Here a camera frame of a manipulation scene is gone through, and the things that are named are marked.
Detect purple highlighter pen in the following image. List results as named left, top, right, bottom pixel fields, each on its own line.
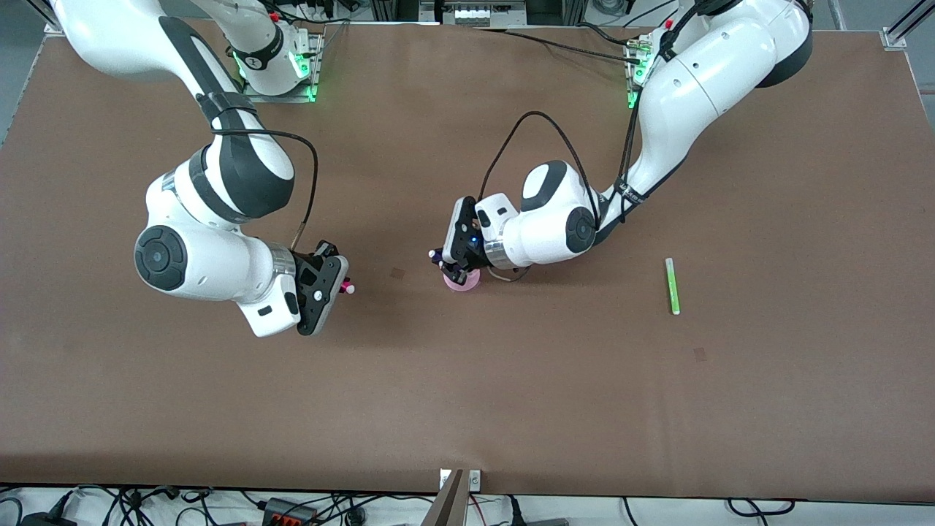
left=428, top=249, right=468, bottom=284

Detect pink pen holder cup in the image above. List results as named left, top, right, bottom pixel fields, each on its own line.
left=443, top=267, right=483, bottom=293

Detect green highlighter pen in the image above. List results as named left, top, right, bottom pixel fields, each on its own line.
left=665, top=257, right=682, bottom=316

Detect black orange power adapter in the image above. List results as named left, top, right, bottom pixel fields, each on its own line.
left=263, top=498, right=319, bottom=526

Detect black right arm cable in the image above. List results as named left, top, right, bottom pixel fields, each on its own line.
left=208, top=110, right=320, bottom=253

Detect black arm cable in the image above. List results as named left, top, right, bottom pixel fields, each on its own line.
left=208, top=110, right=320, bottom=253
left=476, top=111, right=644, bottom=229

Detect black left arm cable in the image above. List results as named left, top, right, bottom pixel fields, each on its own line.
left=476, top=111, right=644, bottom=229

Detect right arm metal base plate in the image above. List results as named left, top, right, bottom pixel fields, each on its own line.
left=234, top=26, right=326, bottom=104

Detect white table edge bracket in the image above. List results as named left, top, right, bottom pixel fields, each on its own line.
left=438, top=469, right=483, bottom=491

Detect black cable across table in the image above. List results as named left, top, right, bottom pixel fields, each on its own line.
left=475, top=26, right=638, bottom=64

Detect slanted camera mount post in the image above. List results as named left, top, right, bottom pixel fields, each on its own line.
left=422, top=469, right=468, bottom=526

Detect metal terminal rail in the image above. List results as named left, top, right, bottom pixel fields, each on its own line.
left=420, top=0, right=527, bottom=25

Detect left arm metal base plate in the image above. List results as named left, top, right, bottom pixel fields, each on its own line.
left=625, top=29, right=673, bottom=110

